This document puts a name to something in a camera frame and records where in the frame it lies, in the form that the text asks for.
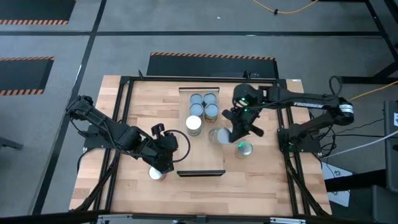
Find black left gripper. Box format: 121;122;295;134
142;132;179;175

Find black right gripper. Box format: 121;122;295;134
222;108;265;144

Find red and yellow tin can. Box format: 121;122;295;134
148;166;167;182

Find carrots label tin can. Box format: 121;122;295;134
234;141;253;160

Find bare silver tin can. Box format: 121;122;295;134
208;126;233;146

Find green can with red swirls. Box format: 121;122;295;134
204;103;220;124

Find orange slices print tin can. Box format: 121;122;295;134
203;92;218;105

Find white-ended multicolour label can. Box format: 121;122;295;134
185;115;203;137

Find teal tin can orange letters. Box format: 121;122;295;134
189;103;205;118

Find rig crossbar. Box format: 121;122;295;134
0;210;312;224

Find black hazard-striped floor mat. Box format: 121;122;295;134
146;52;280;79
0;0;76;26
0;56;55;96

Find white paper sheet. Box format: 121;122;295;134
320;161;351;208

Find black metal stand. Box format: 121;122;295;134
337;0;398;85

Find grey cabinet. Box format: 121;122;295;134
382;99;398;194

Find dark grey seat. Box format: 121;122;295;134
325;169;398;224

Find grey furniture foot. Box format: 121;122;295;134
0;136;24;151

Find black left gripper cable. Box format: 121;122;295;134
169;129;192;164

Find wooden shelf with black frame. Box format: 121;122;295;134
176;86;226;177

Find black aluminium table frame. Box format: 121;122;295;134
71;70;332;218

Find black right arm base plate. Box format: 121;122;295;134
277;127;321;153

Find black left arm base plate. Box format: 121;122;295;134
83;124;128;149

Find yellow cable with black connector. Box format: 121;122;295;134
251;0;320;16

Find light grey cable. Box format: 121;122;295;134
320;129;398;159

